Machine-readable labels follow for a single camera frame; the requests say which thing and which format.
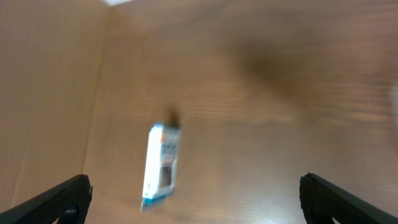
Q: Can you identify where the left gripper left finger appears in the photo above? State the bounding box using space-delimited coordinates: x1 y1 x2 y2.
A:
1 174 93 224

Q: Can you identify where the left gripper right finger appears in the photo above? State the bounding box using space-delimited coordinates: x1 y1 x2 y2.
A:
299 173 397 224

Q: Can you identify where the blue white product box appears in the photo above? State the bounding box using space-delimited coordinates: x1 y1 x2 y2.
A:
141 123 180 211

